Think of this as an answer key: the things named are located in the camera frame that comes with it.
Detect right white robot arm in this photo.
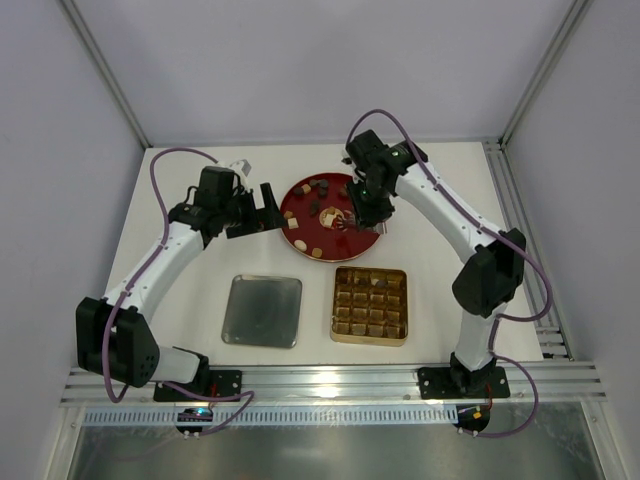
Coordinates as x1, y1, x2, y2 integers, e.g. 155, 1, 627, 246
344, 130, 526, 396

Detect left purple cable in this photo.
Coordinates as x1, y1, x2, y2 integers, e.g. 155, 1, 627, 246
103, 147, 255, 436

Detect aluminium mounting rail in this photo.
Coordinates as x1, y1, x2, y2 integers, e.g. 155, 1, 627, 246
59, 360, 609, 407

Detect white slotted cable duct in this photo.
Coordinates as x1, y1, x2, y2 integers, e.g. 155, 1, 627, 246
82, 403, 458, 428

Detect metal tongs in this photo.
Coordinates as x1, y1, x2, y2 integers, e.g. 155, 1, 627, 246
334, 211, 388, 235

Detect silver square box lid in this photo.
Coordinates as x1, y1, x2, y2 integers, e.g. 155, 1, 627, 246
221, 275, 303, 349

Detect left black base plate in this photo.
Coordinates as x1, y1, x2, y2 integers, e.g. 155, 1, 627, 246
153, 369, 243, 403

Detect gold chocolate box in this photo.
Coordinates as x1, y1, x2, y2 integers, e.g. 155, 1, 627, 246
330, 266, 409, 347

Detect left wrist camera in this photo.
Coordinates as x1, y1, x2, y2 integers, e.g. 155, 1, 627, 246
224, 159, 252, 177

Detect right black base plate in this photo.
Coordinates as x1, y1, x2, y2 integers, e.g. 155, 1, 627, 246
417, 363, 511, 400

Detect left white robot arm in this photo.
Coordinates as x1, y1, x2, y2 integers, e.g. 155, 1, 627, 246
76, 165, 286, 388

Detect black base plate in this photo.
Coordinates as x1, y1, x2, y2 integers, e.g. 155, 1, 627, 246
417, 363, 511, 400
153, 369, 243, 403

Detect round red plate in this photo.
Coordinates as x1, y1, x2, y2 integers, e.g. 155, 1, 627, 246
280, 172, 380, 262

